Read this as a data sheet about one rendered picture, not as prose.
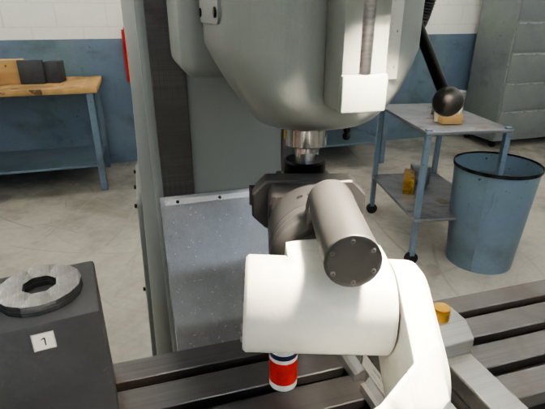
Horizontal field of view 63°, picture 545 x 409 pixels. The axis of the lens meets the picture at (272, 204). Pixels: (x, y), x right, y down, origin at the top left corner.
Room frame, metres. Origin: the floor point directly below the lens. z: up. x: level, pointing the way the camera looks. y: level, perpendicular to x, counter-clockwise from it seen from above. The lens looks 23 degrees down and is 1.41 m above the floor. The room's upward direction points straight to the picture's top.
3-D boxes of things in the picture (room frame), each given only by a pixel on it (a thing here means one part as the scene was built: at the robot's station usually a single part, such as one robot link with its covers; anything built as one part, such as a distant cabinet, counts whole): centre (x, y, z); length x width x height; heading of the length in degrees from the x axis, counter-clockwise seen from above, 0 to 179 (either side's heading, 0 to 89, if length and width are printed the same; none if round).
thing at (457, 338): (0.47, -0.20, 1.02); 0.12 x 0.06 x 0.04; 109
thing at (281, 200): (0.39, -0.04, 1.23); 0.13 x 0.12 x 0.10; 92
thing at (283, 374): (0.48, -0.02, 0.98); 0.04 x 0.04 x 0.11
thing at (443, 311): (0.48, -0.23, 1.05); 0.02 x 0.02 x 0.02
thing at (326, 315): (0.28, -0.03, 1.24); 0.11 x 0.11 x 0.11; 2
